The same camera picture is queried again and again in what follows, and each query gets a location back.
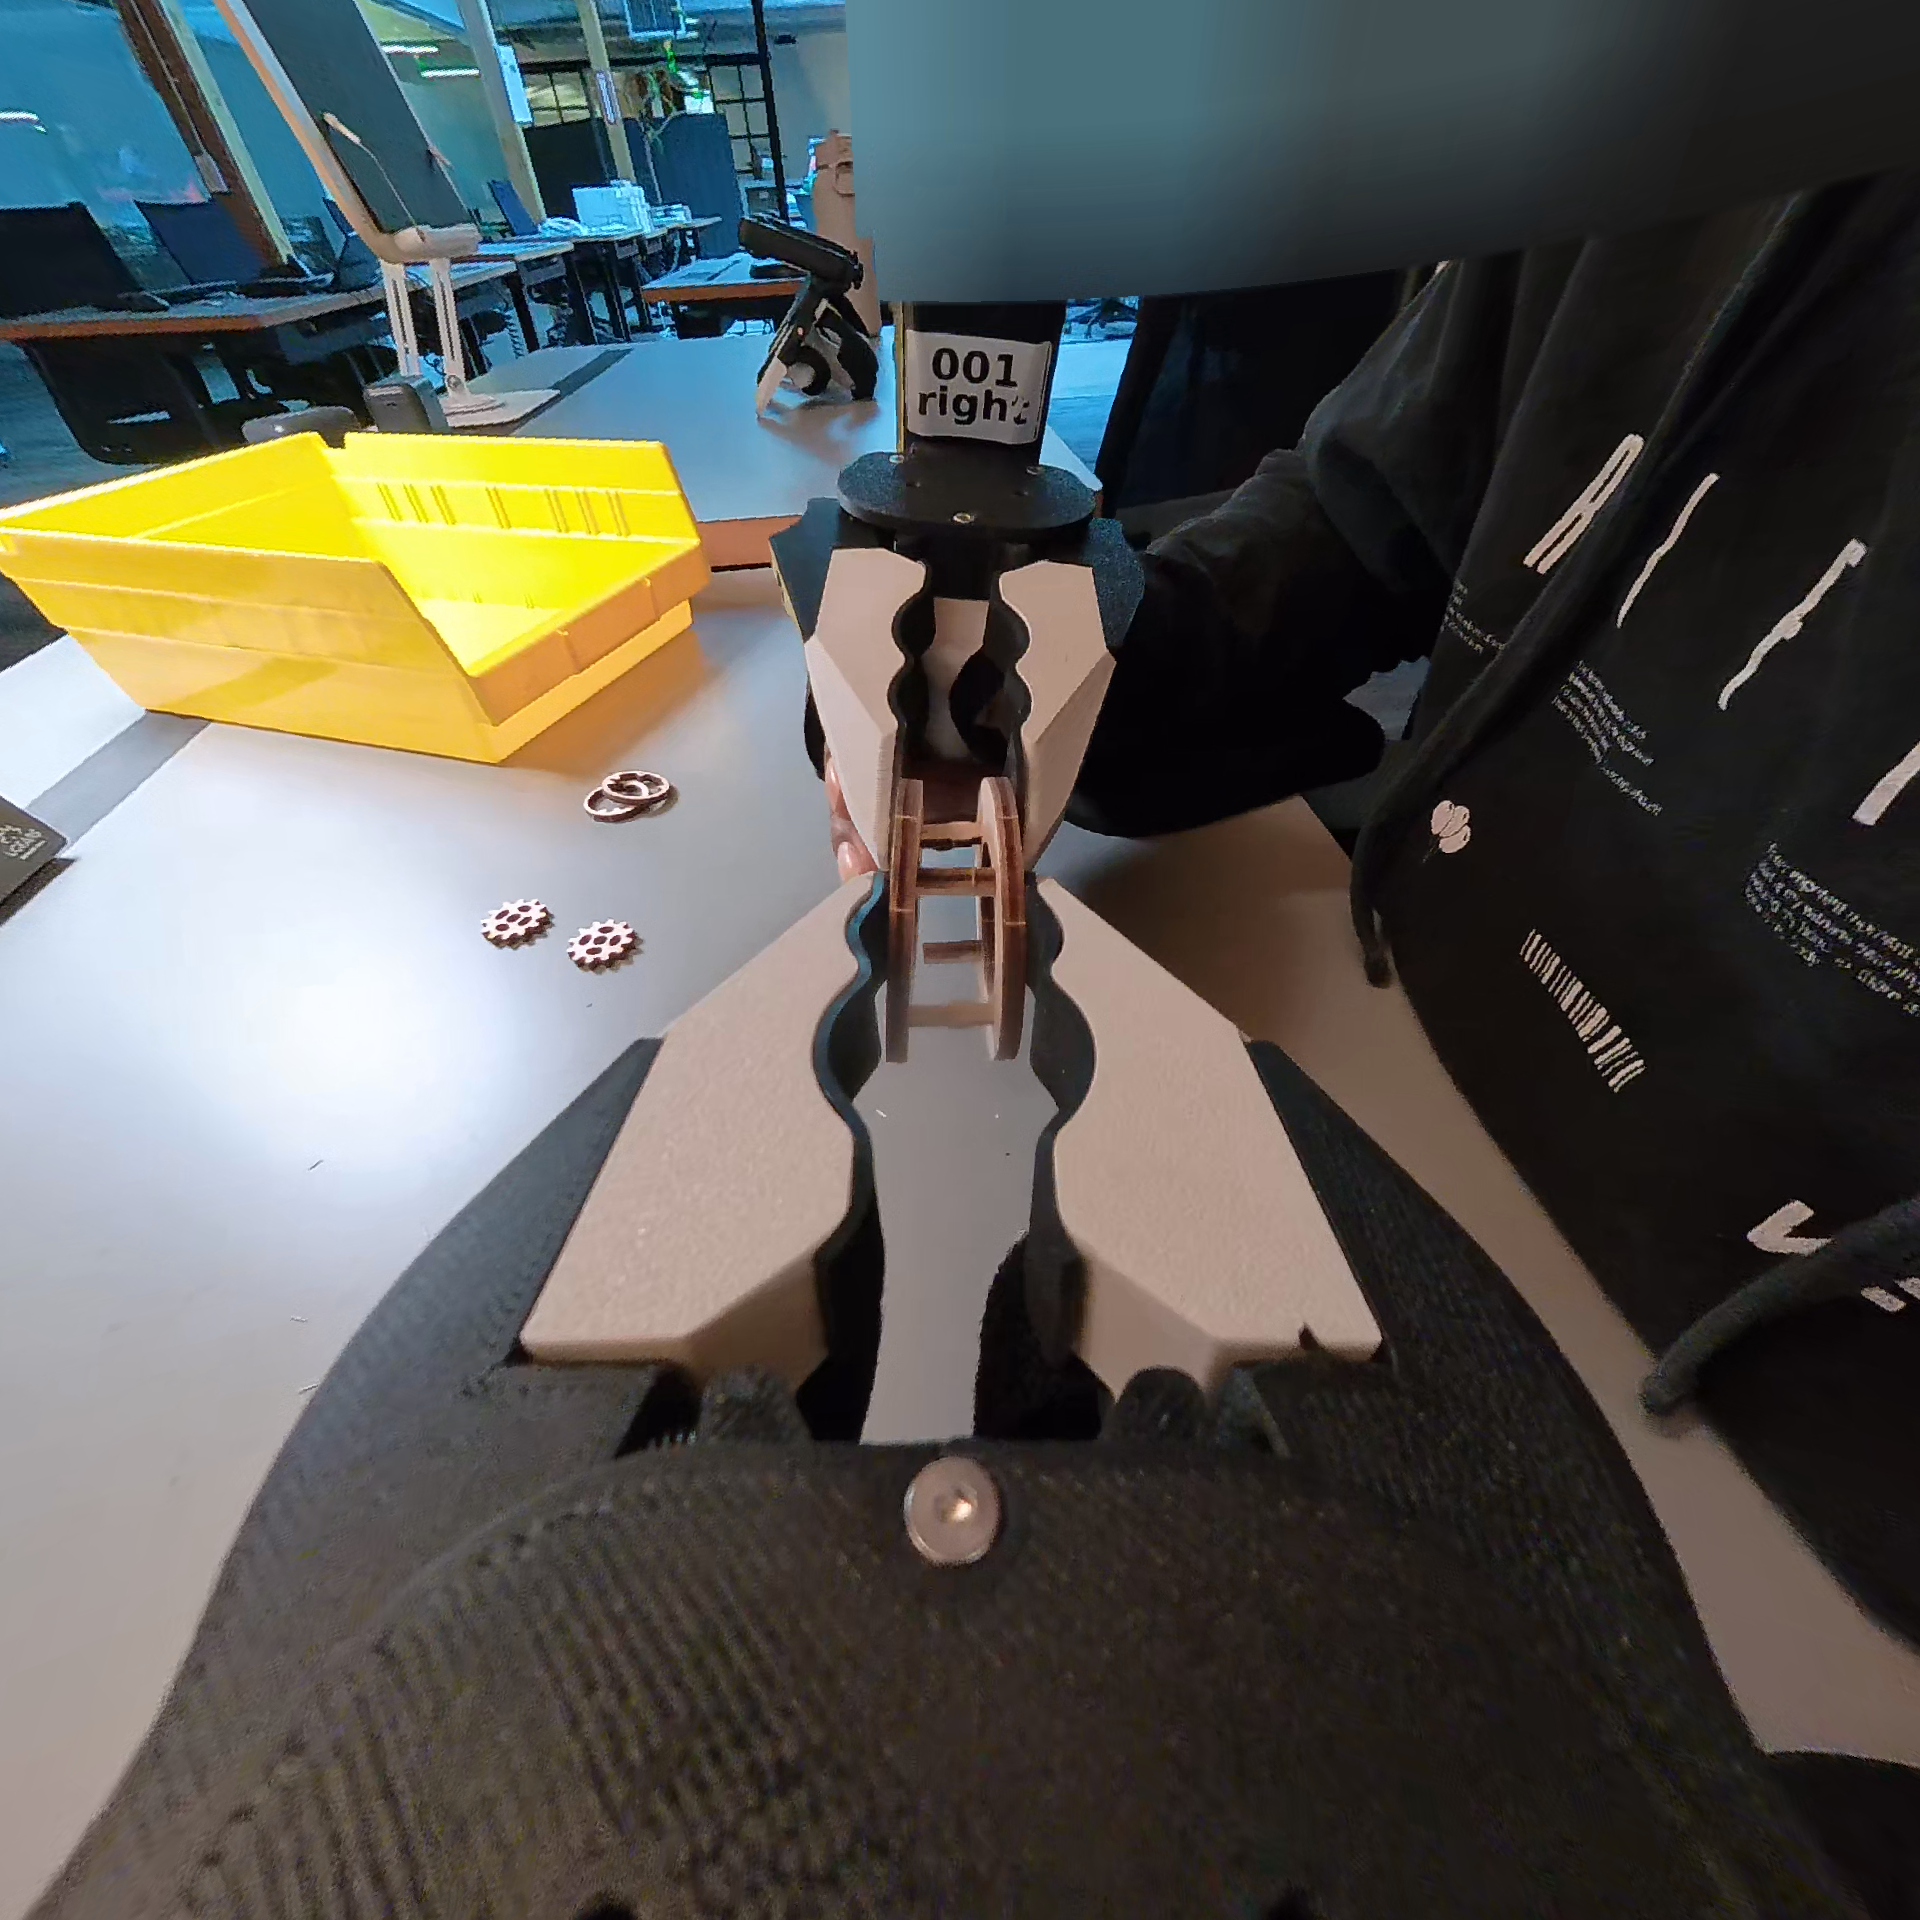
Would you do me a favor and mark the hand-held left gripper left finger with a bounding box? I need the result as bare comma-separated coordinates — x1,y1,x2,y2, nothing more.
518,875,891,1374

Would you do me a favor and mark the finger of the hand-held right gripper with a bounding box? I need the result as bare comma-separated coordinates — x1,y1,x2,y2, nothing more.
806,547,943,878
995,564,1123,872

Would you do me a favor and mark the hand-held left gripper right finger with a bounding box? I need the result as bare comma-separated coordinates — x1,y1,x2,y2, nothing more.
1025,875,1388,1414

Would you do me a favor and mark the wooden spool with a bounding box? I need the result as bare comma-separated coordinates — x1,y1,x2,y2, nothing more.
884,770,1030,1065

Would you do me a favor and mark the person's left forearm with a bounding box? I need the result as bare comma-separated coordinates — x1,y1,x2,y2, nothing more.
1770,1747,1920,1920

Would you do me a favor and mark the person's right forearm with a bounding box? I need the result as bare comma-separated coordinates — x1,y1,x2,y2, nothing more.
1072,432,1491,841

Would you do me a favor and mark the background wooden desk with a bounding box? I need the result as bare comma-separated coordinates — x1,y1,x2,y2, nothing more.
643,257,815,341
0,263,522,469

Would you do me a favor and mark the person's right hand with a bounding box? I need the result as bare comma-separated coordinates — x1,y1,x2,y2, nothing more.
820,760,881,890

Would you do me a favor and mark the black white device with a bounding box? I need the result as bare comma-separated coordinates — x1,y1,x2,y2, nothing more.
740,213,884,412

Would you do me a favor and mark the yellow plastic bin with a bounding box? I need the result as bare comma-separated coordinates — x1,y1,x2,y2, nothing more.
0,432,712,768

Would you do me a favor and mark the person's black hoodie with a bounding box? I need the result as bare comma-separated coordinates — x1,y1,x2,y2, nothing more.
1349,168,1920,1639

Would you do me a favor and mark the black screen on stand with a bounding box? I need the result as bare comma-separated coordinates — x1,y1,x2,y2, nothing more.
219,0,567,432

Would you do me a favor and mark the dark puzzle kit box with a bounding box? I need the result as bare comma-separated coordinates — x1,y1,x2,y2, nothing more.
0,785,75,910

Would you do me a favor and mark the black office chair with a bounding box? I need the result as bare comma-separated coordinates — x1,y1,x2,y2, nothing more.
0,203,171,316
135,192,283,296

